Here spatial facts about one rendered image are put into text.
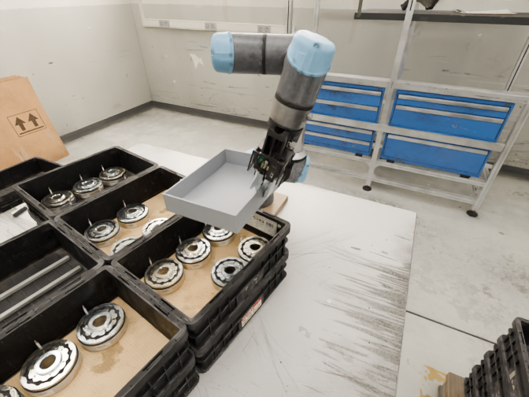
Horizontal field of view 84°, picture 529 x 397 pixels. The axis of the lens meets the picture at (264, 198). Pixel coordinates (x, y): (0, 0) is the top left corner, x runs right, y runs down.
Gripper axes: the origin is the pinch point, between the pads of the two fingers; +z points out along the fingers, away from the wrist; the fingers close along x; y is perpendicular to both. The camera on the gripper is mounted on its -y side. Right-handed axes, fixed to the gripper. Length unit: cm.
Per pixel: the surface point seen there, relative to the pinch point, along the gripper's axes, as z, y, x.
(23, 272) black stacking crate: 42, 30, -52
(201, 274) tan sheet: 28.6, 11.3, -6.5
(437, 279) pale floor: 81, -98, 105
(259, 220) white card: 19.3, -9.3, 0.2
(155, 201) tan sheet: 39, -12, -40
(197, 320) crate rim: 15.7, 28.6, 1.8
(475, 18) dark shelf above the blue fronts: -42, -184, 51
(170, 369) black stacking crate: 24.1, 36.2, 1.3
